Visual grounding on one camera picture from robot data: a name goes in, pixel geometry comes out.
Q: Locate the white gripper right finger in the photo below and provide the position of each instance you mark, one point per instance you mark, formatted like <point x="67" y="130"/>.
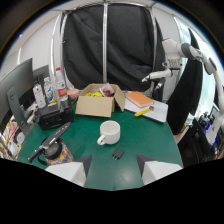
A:
<point x="156" y="170"/>

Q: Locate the pink item in box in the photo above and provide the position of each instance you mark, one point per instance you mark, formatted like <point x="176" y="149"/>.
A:
<point x="107" y="89"/>

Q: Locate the pink bowl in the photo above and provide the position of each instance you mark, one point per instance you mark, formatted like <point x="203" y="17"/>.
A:
<point x="73" y="93"/>

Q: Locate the black curtain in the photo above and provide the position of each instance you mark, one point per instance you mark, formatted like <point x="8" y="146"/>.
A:
<point x="110" y="43"/>

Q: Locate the silver metal pole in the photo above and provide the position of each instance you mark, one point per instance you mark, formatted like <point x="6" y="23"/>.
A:
<point x="105" y="43"/>

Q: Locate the water bottle red label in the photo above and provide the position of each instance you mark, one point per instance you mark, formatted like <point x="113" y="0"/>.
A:
<point x="61" y="85"/>

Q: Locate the orange book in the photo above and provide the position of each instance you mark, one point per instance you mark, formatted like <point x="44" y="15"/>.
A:
<point x="139" y="99"/>

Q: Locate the water bottle blue label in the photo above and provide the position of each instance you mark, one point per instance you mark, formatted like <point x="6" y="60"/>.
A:
<point x="49" y="91"/>

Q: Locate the yellow item in box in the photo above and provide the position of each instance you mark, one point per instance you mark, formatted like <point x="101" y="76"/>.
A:
<point x="93" y="94"/>

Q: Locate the small black power adapter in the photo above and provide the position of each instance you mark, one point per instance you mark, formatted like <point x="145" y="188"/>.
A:
<point x="117" y="153"/>

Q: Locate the black equipment box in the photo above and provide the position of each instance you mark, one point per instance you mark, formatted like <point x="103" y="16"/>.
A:
<point x="55" y="115"/>

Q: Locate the open cardboard box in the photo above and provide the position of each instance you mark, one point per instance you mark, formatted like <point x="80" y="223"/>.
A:
<point x="96" y="105"/>

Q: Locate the white ceramic mug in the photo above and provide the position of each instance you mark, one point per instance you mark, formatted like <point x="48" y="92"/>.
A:
<point x="109" y="132"/>

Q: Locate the white closed laptop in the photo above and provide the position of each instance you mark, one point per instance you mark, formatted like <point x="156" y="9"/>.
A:
<point x="150" y="110"/>

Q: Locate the black computer monitor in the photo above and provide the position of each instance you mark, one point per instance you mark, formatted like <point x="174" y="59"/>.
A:
<point x="15" y="93"/>

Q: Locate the yellow utility knife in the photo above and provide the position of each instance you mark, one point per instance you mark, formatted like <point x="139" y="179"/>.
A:
<point x="144" y="111"/>

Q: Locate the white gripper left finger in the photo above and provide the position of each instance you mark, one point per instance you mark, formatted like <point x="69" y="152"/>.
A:
<point x="71" y="171"/>

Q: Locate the white plastic bottle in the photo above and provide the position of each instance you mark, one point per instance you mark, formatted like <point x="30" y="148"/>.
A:
<point x="39" y="95"/>

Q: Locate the colourful patterned kettle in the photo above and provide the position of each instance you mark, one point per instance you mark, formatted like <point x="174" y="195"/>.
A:
<point x="56" y="153"/>

